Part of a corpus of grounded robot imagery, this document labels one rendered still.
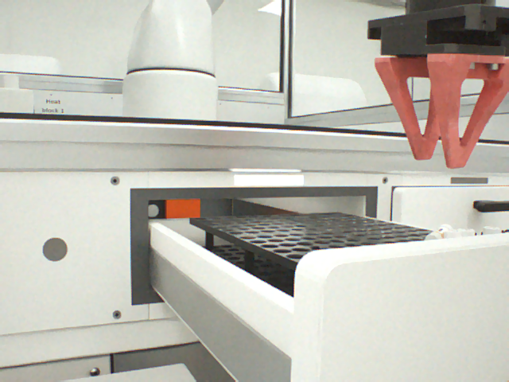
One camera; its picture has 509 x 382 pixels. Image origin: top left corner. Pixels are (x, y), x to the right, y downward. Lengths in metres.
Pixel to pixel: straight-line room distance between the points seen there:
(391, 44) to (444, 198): 0.34
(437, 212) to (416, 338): 0.45
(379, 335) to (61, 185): 0.33
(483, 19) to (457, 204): 0.40
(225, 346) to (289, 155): 0.27
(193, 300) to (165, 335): 0.17
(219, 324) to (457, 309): 0.14
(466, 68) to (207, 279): 0.20
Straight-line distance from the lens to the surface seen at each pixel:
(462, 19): 0.29
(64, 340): 0.48
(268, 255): 0.30
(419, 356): 0.18
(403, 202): 0.58
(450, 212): 0.64
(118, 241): 0.45
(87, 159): 0.44
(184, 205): 0.84
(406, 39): 0.32
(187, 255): 0.34
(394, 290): 0.17
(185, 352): 0.51
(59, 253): 0.45
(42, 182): 0.44
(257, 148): 0.49
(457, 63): 0.29
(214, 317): 0.29
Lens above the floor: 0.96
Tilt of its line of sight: 4 degrees down
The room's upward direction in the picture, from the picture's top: 1 degrees clockwise
